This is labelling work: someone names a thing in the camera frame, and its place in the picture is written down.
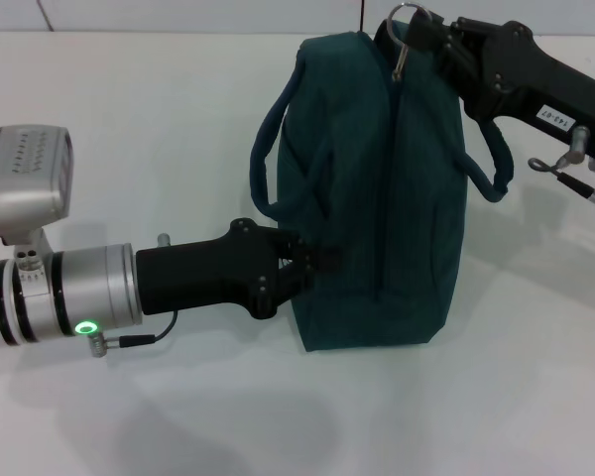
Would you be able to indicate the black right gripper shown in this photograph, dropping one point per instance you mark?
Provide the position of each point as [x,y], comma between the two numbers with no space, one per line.
[535,74]

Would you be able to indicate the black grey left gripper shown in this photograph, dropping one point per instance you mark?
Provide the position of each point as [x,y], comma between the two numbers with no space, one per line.
[203,277]

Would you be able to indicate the dark teal insulated lunch bag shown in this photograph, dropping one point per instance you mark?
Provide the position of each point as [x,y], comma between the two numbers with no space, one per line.
[377,198]

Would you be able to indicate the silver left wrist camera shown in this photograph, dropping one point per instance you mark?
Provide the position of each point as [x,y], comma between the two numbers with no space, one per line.
[27,178]

